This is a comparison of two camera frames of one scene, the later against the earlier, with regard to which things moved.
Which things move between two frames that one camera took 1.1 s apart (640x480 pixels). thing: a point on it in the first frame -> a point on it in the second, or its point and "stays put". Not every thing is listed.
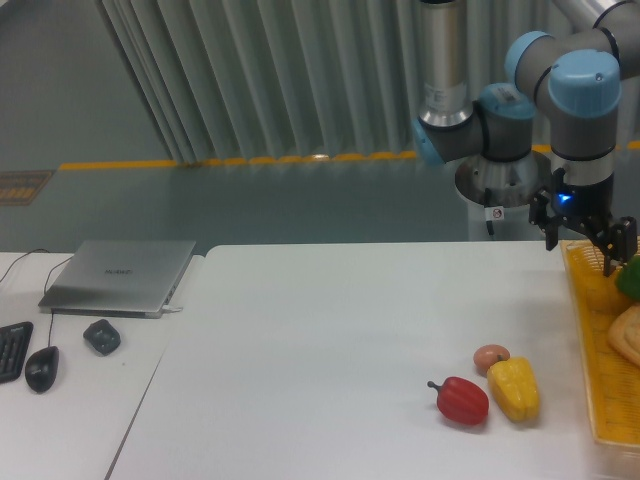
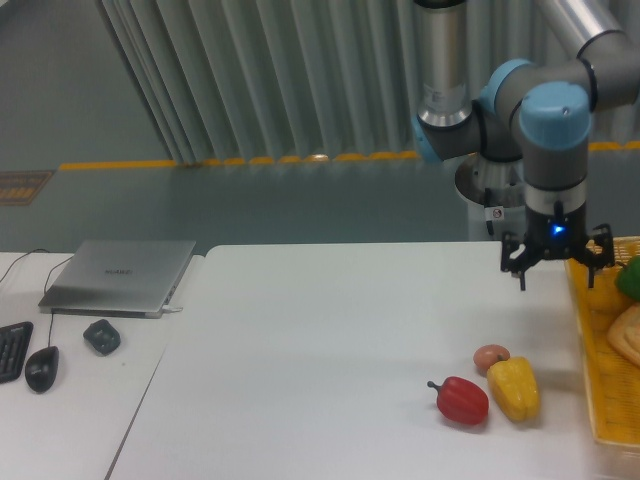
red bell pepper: (461, 400) stays put
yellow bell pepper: (515, 387) stays put
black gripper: (588, 202) -> (556, 237)
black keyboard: (14, 340) stays put
